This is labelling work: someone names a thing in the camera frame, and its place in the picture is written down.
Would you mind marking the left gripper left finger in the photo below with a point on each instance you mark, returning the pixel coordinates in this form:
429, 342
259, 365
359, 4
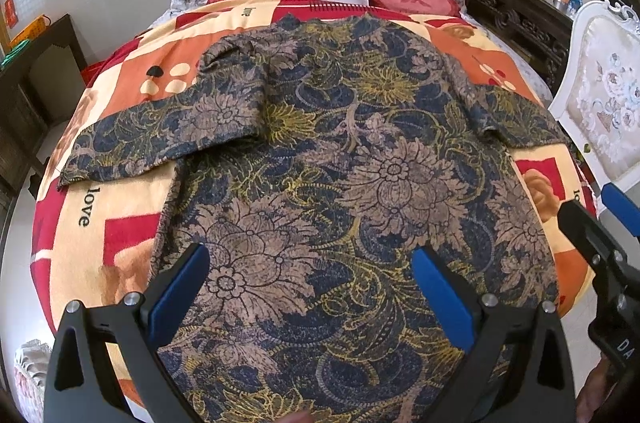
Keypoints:
81, 381

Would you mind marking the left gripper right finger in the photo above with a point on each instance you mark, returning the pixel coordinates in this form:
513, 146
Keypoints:
516, 365

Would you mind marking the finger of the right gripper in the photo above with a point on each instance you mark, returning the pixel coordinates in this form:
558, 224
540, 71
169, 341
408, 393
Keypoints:
623, 208
585, 232

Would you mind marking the dark floral patterned shirt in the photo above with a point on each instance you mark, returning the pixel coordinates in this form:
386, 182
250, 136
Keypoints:
312, 158

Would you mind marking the person's right hand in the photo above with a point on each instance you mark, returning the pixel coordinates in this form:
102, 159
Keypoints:
597, 388

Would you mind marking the white ornate upholstered chair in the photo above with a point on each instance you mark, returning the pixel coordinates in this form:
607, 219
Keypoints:
597, 103

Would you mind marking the orange red patchwork blanket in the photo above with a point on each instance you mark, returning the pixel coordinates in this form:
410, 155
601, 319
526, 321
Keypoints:
93, 241

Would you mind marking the dark wooden nightstand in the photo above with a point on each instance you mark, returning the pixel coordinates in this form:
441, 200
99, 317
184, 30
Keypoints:
40, 87

